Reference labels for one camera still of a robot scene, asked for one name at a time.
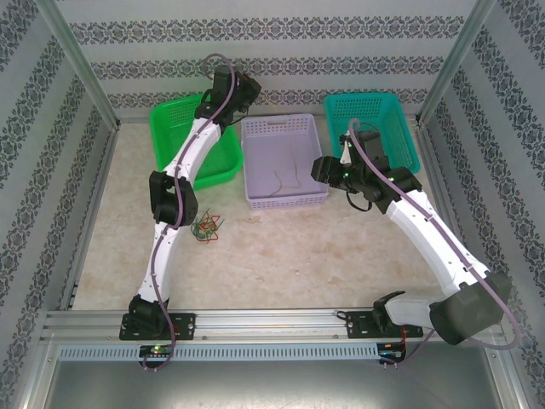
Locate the thin red cable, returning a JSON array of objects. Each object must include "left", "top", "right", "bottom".
[{"left": 198, "top": 212, "right": 227, "bottom": 240}]

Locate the colourful rubber bands bundle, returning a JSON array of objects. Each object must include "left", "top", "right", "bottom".
[{"left": 190, "top": 207, "right": 223, "bottom": 246}]

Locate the green plastic basket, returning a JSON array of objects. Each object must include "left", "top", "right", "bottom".
[{"left": 148, "top": 94, "right": 244, "bottom": 191}]

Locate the lavender plastic basket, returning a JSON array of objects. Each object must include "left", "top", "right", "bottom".
[{"left": 240, "top": 113, "right": 330, "bottom": 212}]

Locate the teal plastic basket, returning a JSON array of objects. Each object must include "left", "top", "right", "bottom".
[{"left": 323, "top": 92, "right": 422, "bottom": 180}]

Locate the metal shelf panel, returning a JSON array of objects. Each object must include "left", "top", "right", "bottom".
[{"left": 25, "top": 360, "right": 525, "bottom": 409}]

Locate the aluminium side rail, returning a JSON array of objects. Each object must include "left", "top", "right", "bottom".
[
  {"left": 416, "top": 118, "right": 486, "bottom": 308},
  {"left": 58, "top": 123, "right": 123, "bottom": 311}
]

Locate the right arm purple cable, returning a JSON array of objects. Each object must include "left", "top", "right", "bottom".
[{"left": 347, "top": 118, "right": 525, "bottom": 371}]

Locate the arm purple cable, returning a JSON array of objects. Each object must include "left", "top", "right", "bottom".
[
  {"left": 347, "top": 118, "right": 525, "bottom": 371},
  {"left": 142, "top": 53, "right": 238, "bottom": 374}
]

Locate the aluminium frame post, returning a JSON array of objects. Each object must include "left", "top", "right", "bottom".
[
  {"left": 33, "top": 0, "right": 121, "bottom": 129},
  {"left": 415, "top": 0, "right": 498, "bottom": 124}
]

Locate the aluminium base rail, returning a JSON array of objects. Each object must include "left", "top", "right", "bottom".
[{"left": 40, "top": 306, "right": 508, "bottom": 342}]

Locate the slotted grey cable duct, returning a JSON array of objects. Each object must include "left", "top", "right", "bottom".
[{"left": 57, "top": 343, "right": 381, "bottom": 362}]

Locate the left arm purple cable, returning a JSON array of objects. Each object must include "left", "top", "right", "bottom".
[{"left": 142, "top": 53, "right": 238, "bottom": 374}]

